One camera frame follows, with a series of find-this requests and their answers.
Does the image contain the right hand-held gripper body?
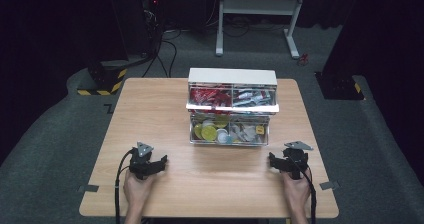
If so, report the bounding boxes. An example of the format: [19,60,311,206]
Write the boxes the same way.
[279,140,314,181]

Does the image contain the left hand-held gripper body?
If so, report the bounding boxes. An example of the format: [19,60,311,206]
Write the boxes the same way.
[128,141,161,181]

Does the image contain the clear drawer with sachets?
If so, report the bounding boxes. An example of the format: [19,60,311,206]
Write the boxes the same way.
[185,83,280,115]

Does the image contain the pile of red sachets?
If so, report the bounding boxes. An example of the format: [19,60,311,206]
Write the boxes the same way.
[190,87,233,107]

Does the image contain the white drawer organizer cabinet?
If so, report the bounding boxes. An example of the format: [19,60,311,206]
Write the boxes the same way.
[185,67,280,148]

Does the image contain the person's left hand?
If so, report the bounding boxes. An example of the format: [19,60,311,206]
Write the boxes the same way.
[122,169,156,215]

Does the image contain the person's right hand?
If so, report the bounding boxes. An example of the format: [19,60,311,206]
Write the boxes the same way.
[281,167,313,216]

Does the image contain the pile of clear grey packets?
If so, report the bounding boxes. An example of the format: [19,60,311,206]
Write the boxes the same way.
[229,121,268,144]

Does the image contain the grey tape piece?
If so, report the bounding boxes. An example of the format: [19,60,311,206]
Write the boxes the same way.
[319,180,341,191]

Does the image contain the clear drawer with capsules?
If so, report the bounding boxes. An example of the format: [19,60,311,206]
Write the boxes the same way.
[189,113,270,148]

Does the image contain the pile of yellow-green round capsules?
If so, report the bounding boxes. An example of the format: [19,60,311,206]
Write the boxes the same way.
[192,114,232,144]

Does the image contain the pile of white sachets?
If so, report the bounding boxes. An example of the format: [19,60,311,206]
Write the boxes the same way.
[232,88,277,107]

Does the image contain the black stand base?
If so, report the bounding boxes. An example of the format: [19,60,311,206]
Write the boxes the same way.
[314,71,366,101]

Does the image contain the yellow-black striped stand base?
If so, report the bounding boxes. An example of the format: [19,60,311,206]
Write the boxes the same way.
[76,59,129,97]

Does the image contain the small red floor object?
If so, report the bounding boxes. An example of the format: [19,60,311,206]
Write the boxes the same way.
[296,52,310,67]

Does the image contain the dark equipment rack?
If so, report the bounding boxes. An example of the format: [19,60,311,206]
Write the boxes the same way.
[106,0,168,60]

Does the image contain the white metal stand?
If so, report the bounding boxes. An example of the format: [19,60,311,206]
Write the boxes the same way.
[215,0,310,60]

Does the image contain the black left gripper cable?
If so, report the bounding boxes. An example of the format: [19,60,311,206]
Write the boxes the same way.
[114,148,138,224]

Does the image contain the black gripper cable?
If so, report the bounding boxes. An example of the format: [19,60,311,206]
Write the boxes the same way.
[114,148,138,224]
[293,157,318,224]

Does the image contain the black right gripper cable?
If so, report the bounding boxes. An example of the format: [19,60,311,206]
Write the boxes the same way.
[293,157,318,224]

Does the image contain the black floor cables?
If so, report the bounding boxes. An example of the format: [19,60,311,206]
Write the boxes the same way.
[141,15,254,79]

